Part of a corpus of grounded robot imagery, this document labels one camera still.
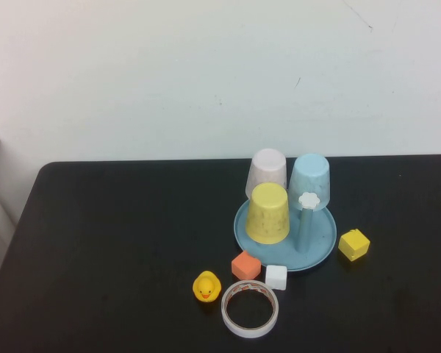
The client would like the yellow plastic cup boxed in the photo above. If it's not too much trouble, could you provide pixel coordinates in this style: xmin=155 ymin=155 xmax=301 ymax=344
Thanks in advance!
xmin=245 ymin=182 xmax=291 ymax=245

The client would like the pale pink plastic cup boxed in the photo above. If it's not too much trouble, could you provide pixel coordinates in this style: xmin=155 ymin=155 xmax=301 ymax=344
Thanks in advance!
xmin=245 ymin=148 xmax=289 ymax=202

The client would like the light blue plastic cup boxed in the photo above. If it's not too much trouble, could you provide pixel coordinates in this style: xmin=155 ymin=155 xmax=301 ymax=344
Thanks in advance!
xmin=287 ymin=153 xmax=332 ymax=211

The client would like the blue cup stand with pegs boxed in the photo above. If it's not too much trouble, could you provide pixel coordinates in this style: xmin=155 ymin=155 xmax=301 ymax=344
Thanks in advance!
xmin=233 ymin=190 xmax=338 ymax=272

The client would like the orange foam cube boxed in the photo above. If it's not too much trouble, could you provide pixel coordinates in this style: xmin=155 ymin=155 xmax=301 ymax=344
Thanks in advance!
xmin=230 ymin=250 xmax=262 ymax=280

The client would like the yellow rubber duck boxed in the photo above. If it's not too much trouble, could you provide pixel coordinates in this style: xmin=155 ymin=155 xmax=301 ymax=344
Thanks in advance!
xmin=192 ymin=271 xmax=222 ymax=304

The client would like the white foam cube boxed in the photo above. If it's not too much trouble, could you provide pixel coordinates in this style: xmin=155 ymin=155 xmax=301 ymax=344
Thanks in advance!
xmin=265 ymin=264 xmax=288 ymax=291

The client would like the white double-sided tape roll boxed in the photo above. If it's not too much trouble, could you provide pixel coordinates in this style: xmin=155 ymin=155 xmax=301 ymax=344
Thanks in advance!
xmin=220 ymin=279 xmax=279 ymax=338

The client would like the yellow foam cube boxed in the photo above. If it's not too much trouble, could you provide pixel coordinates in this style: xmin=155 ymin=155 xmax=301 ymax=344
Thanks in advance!
xmin=338 ymin=228 xmax=372 ymax=263

